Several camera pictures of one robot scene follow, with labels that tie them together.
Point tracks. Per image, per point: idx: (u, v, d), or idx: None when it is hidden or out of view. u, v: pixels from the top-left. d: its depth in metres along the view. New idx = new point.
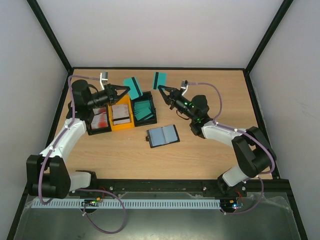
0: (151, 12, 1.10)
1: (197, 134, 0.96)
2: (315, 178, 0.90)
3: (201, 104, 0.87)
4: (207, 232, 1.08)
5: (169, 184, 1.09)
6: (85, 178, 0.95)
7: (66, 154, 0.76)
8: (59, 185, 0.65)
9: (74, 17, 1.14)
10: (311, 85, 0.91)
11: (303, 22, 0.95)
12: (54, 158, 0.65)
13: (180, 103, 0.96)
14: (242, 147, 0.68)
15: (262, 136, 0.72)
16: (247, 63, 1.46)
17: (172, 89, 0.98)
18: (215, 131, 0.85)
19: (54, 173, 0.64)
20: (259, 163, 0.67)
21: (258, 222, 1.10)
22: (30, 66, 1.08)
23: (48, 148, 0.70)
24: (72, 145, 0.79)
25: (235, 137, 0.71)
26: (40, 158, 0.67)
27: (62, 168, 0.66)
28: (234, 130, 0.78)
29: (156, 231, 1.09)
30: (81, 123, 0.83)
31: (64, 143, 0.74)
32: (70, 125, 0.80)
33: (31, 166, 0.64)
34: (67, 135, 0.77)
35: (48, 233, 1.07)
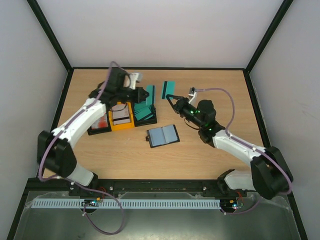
0: (151, 12, 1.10)
1: (207, 141, 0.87)
2: (315, 178, 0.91)
3: (207, 109, 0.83)
4: (207, 232, 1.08)
5: (169, 184, 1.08)
6: (87, 176, 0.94)
7: (78, 136, 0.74)
8: (61, 167, 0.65)
9: (74, 16, 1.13)
10: (311, 85, 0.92)
11: (303, 23, 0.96)
12: (61, 141, 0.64)
13: (186, 112, 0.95)
14: (262, 170, 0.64)
15: (280, 156, 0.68)
16: (247, 64, 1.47)
17: (179, 98, 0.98)
18: (228, 144, 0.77)
19: (58, 155, 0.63)
20: (276, 185, 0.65)
21: (257, 222, 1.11)
22: (30, 65, 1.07)
23: (60, 128, 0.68)
24: (85, 127, 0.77)
25: (253, 158, 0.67)
26: (52, 135, 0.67)
27: (68, 151, 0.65)
28: (252, 147, 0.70)
29: (156, 231, 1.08)
30: (102, 106, 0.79)
31: (77, 126, 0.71)
32: (89, 107, 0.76)
33: (41, 141, 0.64)
34: (83, 117, 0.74)
35: (48, 233, 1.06)
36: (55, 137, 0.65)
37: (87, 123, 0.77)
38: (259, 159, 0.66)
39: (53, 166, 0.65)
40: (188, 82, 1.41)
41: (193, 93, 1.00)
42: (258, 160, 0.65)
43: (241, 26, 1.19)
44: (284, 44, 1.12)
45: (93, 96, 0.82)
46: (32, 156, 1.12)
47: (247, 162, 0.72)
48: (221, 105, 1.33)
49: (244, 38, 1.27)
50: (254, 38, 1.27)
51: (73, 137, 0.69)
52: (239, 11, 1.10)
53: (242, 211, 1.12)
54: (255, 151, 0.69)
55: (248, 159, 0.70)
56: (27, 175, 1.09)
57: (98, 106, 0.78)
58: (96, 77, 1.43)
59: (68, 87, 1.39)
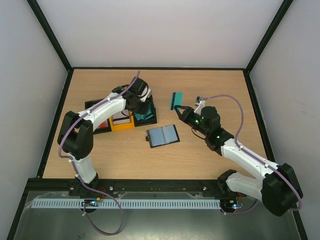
0: (150, 12, 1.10)
1: (214, 149, 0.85)
2: (314, 178, 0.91)
3: (210, 114, 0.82)
4: (207, 232, 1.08)
5: (169, 184, 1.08)
6: (91, 172, 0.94)
7: (98, 123, 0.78)
8: (80, 147, 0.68)
9: (74, 16, 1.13)
10: (311, 85, 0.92)
11: (303, 23, 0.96)
12: (85, 122, 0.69)
13: (192, 121, 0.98)
14: (274, 188, 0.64)
15: (294, 175, 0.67)
16: (247, 64, 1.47)
17: (186, 108, 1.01)
18: (238, 156, 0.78)
19: (81, 134, 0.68)
20: (286, 203, 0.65)
21: (257, 222, 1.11)
22: (30, 65, 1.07)
23: (85, 111, 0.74)
24: (106, 117, 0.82)
25: (266, 177, 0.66)
26: (77, 116, 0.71)
27: (89, 132, 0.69)
28: (264, 164, 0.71)
29: (156, 231, 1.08)
30: (123, 102, 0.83)
31: (100, 112, 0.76)
32: (112, 99, 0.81)
33: (66, 119, 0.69)
34: (106, 106, 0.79)
35: (48, 233, 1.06)
36: (80, 118, 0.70)
37: (108, 113, 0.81)
38: (271, 177, 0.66)
39: (72, 145, 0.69)
40: (188, 82, 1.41)
41: (199, 102, 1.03)
42: (270, 178, 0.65)
43: (241, 26, 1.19)
44: (284, 44, 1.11)
45: (115, 92, 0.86)
46: (32, 156, 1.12)
47: (257, 177, 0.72)
48: (221, 106, 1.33)
49: (244, 38, 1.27)
50: (254, 38, 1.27)
51: (94, 122, 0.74)
52: (239, 11, 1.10)
53: (242, 211, 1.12)
54: (268, 167, 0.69)
55: (259, 174, 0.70)
56: (27, 175, 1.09)
57: (121, 100, 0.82)
58: (96, 77, 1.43)
59: (68, 87, 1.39)
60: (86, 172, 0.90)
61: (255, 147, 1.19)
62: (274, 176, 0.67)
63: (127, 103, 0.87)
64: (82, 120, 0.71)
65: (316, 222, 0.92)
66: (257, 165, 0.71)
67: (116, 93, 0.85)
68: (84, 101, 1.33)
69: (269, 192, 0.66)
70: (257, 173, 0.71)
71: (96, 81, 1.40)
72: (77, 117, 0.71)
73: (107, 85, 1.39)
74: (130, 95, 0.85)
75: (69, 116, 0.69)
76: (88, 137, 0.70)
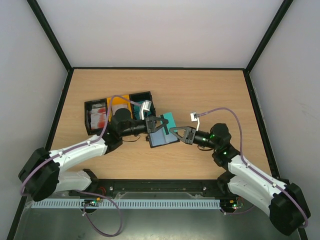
0: (150, 13, 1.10)
1: (221, 165, 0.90)
2: (315, 178, 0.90)
3: (222, 132, 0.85)
4: (207, 232, 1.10)
5: (169, 184, 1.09)
6: (83, 182, 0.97)
7: (70, 164, 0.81)
8: (39, 188, 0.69)
9: (74, 17, 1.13)
10: (311, 85, 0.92)
11: (303, 22, 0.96)
12: (52, 165, 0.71)
13: (199, 139, 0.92)
14: (283, 209, 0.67)
15: (302, 195, 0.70)
16: (247, 63, 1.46)
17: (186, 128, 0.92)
18: (245, 174, 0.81)
19: (43, 177, 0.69)
20: (295, 223, 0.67)
21: (257, 222, 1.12)
22: (31, 65, 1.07)
23: (57, 151, 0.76)
24: (80, 159, 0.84)
25: (274, 197, 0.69)
26: (47, 154, 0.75)
27: (53, 177, 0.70)
28: (272, 183, 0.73)
29: (156, 232, 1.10)
30: (103, 146, 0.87)
31: (74, 155, 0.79)
32: (92, 142, 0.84)
33: (35, 156, 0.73)
34: (83, 149, 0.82)
35: (48, 233, 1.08)
36: (49, 158, 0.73)
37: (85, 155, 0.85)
38: (279, 196, 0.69)
39: (34, 185, 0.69)
40: (188, 82, 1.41)
41: (195, 118, 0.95)
42: (278, 198, 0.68)
43: (241, 26, 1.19)
44: (283, 45, 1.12)
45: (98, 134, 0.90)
46: None
47: (265, 195, 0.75)
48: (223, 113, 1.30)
49: (244, 38, 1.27)
50: (255, 38, 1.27)
51: (63, 164, 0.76)
52: (239, 11, 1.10)
53: (242, 211, 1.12)
54: (275, 187, 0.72)
55: (267, 194, 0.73)
56: None
57: (101, 145, 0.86)
58: (96, 77, 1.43)
59: (68, 88, 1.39)
60: (76, 184, 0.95)
61: (254, 147, 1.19)
62: (281, 196, 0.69)
63: (108, 148, 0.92)
64: (50, 161, 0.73)
65: (314, 221, 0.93)
66: (265, 184, 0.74)
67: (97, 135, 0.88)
68: (84, 101, 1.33)
69: (276, 213, 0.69)
70: (265, 192, 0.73)
71: (96, 82, 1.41)
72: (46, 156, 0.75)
73: (107, 85, 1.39)
74: (108, 141, 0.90)
75: (38, 153, 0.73)
76: (50, 181, 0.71)
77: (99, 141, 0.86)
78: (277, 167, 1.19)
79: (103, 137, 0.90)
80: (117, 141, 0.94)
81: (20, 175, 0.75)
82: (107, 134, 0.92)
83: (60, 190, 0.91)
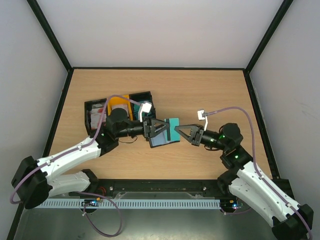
0: (150, 12, 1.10)
1: (229, 168, 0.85)
2: (315, 178, 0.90)
3: (234, 134, 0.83)
4: (207, 232, 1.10)
5: (169, 184, 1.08)
6: (81, 184, 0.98)
7: (60, 173, 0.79)
8: (29, 197, 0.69)
9: (75, 17, 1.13)
10: (311, 85, 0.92)
11: (303, 22, 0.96)
12: (39, 175, 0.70)
13: (206, 139, 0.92)
14: (293, 231, 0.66)
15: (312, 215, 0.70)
16: (247, 63, 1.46)
17: (191, 126, 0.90)
18: (257, 185, 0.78)
19: (32, 187, 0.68)
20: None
21: (257, 222, 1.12)
22: (31, 65, 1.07)
23: (45, 161, 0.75)
24: (72, 165, 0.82)
25: (288, 219, 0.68)
26: (35, 163, 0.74)
27: (42, 186, 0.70)
28: (286, 203, 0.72)
29: (156, 231, 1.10)
30: (96, 150, 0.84)
31: (63, 163, 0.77)
32: (82, 146, 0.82)
33: (23, 165, 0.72)
34: (73, 156, 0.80)
35: (48, 233, 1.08)
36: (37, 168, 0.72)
37: (78, 161, 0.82)
38: (292, 218, 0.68)
39: (24, 194, 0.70)
40: (188, 82, 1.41)
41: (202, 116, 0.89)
42: (292, 220, 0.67)
43: (241, 26, 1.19)
44: (284, 45, 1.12)
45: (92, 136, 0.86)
46: (32, 157, 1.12)
47: (276, 213, 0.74)
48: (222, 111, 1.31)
49: (245, 38, 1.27)
50: (255, 38, 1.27)
51: (53, 172, 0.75)
52: (240, 11, 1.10)
53: (242, 211, 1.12)
54: (289, 207, 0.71)
55: (279, 212, 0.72)
56: None
57: (94, 148, 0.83)
58: (96, 77, 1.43)
59: (68, 88, 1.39)
60: (73, 186, 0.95)
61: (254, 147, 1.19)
62: (294, 217, 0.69)
63: (103, 150, 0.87)
64: (37, 171, 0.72)
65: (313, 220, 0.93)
66: (278, 202, 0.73)
67: (90, 138, 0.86)
68: (84, 101, 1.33)
69: (283, 232, 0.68)
70: (277, 210, 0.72)
71: (96, 81, 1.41)
72: (35, 165, 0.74)
73: (107, 85, 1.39)
74: (104, 143, 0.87)
75: (26, 162, 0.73)
76: (40, 190, 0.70)
77: (91, 144, 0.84)
78: (277, 167, 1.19)
79: (97, 139, 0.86)
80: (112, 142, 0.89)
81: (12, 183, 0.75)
82: (102, 136, 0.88)
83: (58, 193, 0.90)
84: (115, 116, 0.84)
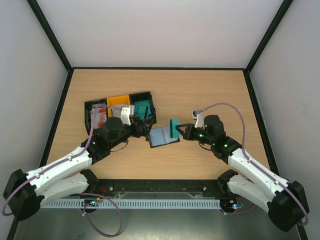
0: (150, 12, 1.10)
1: (222, 157, 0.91)
2: (315, 178, 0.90)
3: (213, 121, 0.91)
4: (207, 232, 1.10)
5: (169, 184, 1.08)
6: (79, 187, 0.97)
7: (51, 183, 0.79)
8: (17, 212, 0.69)
9: (75, 18, 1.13)
10: (311, 85, 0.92)
11: (303, 23, 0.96)
12: (29, 188, 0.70)
13: (196, 135, 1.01)
14: (283, 207, 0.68)
15: (304, 193, 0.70)
16: (247, 63, 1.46)
17: (186, 125, 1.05)
18: (246, 168, 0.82)
19: (20, 201, 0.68)
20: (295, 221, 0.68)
21: (257, 222, 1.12)
22: (31, 64, 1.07)
23: (34, 174, 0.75)
24: (64, 175, 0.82)
25: (277, 195, 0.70)
26: (25, 177, 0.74)
27: (30, 201, 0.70)
28: (274, 181, 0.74)
29: (156, 231, 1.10)
30: (87, 159, 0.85)
31: (53, 174, 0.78)
32: (73, 157, 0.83)
33: (12, 178, 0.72)
34: (63, 166, 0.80)
35: (48, 233, 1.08)
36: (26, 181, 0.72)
37: (68, 171, 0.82)
38: (281, 194, 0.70)
39: (14, 207, 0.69)
40: (188, 82, 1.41)
41: (196, 116, 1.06)
42: (280, 196, 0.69)
43: (241, 26, 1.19)
44: (283, 45, 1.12)
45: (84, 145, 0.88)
46: (32, 157, 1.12)
47: (267, 193, 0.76)
48: (221, 111, 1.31)
49: (244, 38, 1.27)
50: (255, 38, 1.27)
51: (43, 184, 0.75)
52: (240, 12, 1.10)
53: (242, 211, 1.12)
54: (278, 185, 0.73)
55: (269, 191, 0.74)
56: None
57: (84, 157, 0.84)
58: (96, 77, 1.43)
59: (68, 88, 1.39)
60: (70, 189, 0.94)
61: (254, 147, 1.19)
62: (284, 194, 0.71)
63: (95, 158, 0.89)
64: (26, 184, 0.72)
65: (313, 220, 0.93)
66: (267, 181, 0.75)
67: (81, 147, 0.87)
68: (84, 101, 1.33)
69: (276, 209, 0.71)
70: (267, 189, 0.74)
71: (96, 81, 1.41)
72: (24, 178, 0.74)
73: (107, 85, 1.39)
74: (96, 151, 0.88)
75: (15, 175, 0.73)
76: (29, 204, 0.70)
77: (82, 154, 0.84)
78: (277, 167, 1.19)
79: (88, 148, 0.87)
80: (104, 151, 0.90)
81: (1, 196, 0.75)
82: (93, 144, 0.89)
83: (56, 197, 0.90)
84: (109, 126, 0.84)
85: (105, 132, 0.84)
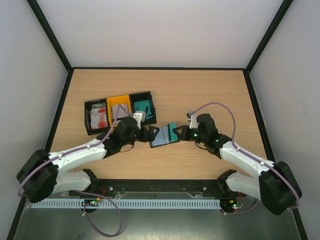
0: (150, 12, 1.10)
1: (215, 152, 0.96)
2: (315, 178, 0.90)
3: (204, 119, 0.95)
4: (207, 232, 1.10)
5: (169, 184, 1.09)
6: (82, 183, 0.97)
7: (69, 168, 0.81)
8: (36, 190, 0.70)
9: (75, 18, 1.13)
10: (312, 84, 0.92)
11: (303, 23, 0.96)
12: (51, 167, 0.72)
13: (192, 135, 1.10)
14: (271, 186, 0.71)
15: (289, 172, 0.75)
16: (247, 63, 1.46)
17: (182, 127, 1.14)
18: (236, 157, 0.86)
19: (42, 178, 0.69)
20: (284, 200, 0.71)
21: (257, 222, 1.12)
22: (31, 64, 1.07)
23: (56, 154, 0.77)
24: (80, 162, 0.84)
25: (262, 173, 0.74)
26: (46, 157, 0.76)
27: (50, 179, 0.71)
28: (260, 162, 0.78)
29: (156, 232, 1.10)
30: (102, 151, 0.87)
31: (73, 158, 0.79)
32: (92, 145, 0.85)
33: (34, 157, 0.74)
34: (82, 152, 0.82)
35: (48, 233, 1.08)
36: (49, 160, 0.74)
37: (84, 160, 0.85)
38: (267, 174, 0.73)
39: (32, 186, 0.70)
40: (188, 82, 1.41)
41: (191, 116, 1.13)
42: (267, 176, 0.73)
43: (241, 26, 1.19)
44: (283, 44, 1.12)
45: (100, 138, 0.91)
46: None
47: (255, 176, 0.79)
48: (222, 111, 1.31)
49: (244, 38, 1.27)
50: (255, 38, 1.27)
51: (63, 166, 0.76)
52: (240, 11, 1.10)
53: (242, 211, 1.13)
54: (263, 166, 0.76)
55: (256, 172, 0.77)
56: None
57: (100, 149, 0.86)
58: (96, 77, 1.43)
59: (68, 88, 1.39)
60: (76, 183, 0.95)
61: (254, 147, 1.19)
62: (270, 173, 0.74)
63: (107, 153, 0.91)
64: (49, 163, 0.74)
65: (314, 220, 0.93)
66: (254, 164, 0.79)
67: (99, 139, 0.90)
68: (84, 101, 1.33)
69: (266, 191, 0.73)
70: (254, 171, 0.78)
71: (96, 81, 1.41)
72: (46, 158, 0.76)
73: (107, 85, 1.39)
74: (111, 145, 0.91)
75: (37, 154, 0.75)
76: (48, 183, 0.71)
77: (99, 145, 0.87)
78: None
79: (104, 141, 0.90)
80: (117, 146, 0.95)
81: (19, 175, 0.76)
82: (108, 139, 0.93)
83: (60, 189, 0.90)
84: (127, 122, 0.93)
85: (123, 127, 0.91)
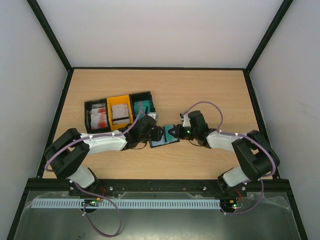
0: (150, 12, 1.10)
1: (204, 143, 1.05)
2: (315, 178, 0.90)
3: (194, 113, 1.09)
4: (207, 232, 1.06)
5: (169, 184, 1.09)
6: (87, 178, 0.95)
7: (94, 150, 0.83)
8: (66, 165, 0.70)
9: (75, 17, 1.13)
10: (312, 84, 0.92)
11: (303, 23, 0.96)
12: (82, 146, 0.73)
13: (185, 133, 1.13)
14: (242, 149, 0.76)
15: (262, 139, 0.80)
16: (247, 63, 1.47)
17: (174, 129, 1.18)
18: (219, 139, 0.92)
19: (73, 154, 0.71)
20: (259, 165, 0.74)
21: (258, 222, 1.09)
22: (31, 63, 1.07)
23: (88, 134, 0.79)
24: (103, 148, 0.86)
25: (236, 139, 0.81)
26: (77, 136, 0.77)
27: (80, 157, 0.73)
28: (234, 134, 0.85)
29: (156, 231, 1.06)
30: (124, 141, 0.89)
31: (100, 142, 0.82)
32: (116, 134, 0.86)
33: (67, 134, 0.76)
34: (108, 139, 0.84)
35: (48, 233, 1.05)
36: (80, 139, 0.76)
37: (107, 146, 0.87)
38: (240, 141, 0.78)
39: (62, 161, 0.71)
40: (188, 82, 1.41)
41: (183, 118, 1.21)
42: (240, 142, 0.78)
43: (241, 27, 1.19)
44: (283, 45, 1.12)
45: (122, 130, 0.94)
46: (32, 157, 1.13)
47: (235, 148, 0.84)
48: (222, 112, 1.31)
49: (245, 38, 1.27)
50: (255, 38, 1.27)
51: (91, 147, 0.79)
52: (240, 11, 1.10)
53: (242, 211, 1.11)
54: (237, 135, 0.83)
55: None
56: (27, 175, 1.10)
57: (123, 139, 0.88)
58: (97, 77, 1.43)
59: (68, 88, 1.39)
60: (85, 175, 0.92)
61: None
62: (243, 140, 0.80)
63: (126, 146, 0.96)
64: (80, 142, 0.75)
65: (314, 220, 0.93)
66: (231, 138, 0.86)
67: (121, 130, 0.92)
68: (84, 101, 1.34)
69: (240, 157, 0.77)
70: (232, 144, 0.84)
71: (96, 81, 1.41)
72: (77, 136, 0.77)
73: (107, 85, 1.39)
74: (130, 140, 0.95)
75: (69, 132, 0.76)
76: (78, 161, 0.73)
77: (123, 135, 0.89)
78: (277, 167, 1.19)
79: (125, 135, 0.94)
80: (134, 142, 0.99)
81: (46, 150, 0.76)
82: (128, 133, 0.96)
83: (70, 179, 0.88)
84: (147, 120, 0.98)
85: (143, 124, 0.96)
